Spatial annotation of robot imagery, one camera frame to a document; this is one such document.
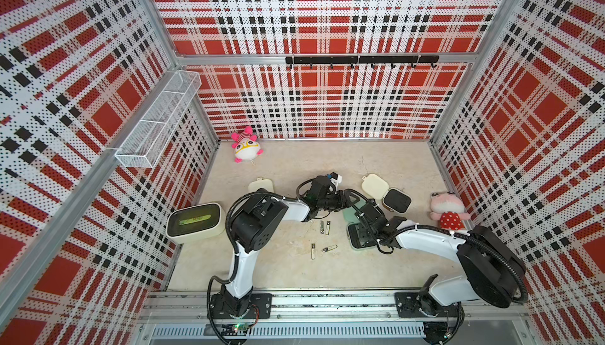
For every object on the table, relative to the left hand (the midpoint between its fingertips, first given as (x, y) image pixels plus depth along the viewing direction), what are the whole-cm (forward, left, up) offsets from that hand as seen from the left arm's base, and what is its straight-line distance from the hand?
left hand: (359, 200), depth 91 cm
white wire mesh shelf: (+16, +84, +16) cm, 87 cm away
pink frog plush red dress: (-4, -34, -1) cm, 34 cm away
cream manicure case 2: (+4, -16, -6) cm, 18 cm away
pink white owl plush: (+29, +50, +1) cm, 57 cm away
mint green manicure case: (-11, 0, -7) cm, 13 cm away
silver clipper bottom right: (-17, +12, -6) cm, 22 cm away
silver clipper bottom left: (-18, +18, -5) cm, 26 cm away
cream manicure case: (+12, +42, -6) cm, 45 cm away
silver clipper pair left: (-8, +15, -6) cm, 18 cm away
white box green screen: (-8, +63, -1) cm, 64 cm away
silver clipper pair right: (-9, +12, -6) cm, 16 cm away
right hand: (-10, -4, -6) cm, 12 cm away
